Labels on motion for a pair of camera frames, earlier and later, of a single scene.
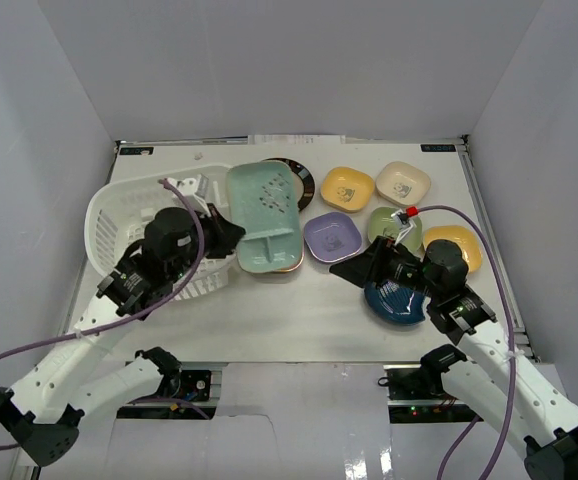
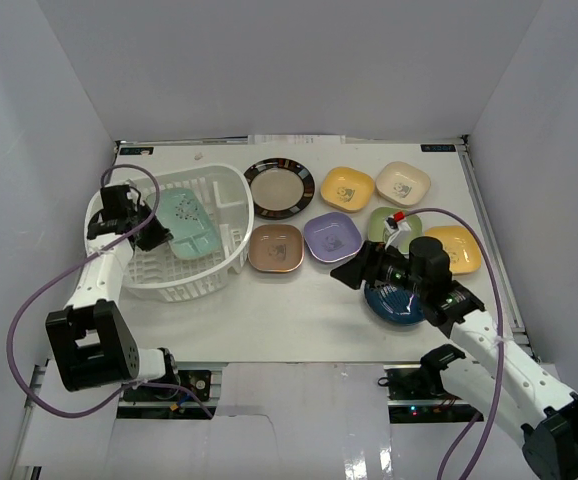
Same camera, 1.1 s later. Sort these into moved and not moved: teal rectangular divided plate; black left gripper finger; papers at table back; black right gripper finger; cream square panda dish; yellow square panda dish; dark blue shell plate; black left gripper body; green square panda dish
Moved: black left gripper body; teal rectangular divided plate; black left gripper finger
Not moved: dark blue shell plate; cream square panda dish; yellow square panda dish; green square panda dish; papers at table back; black right gripper finger
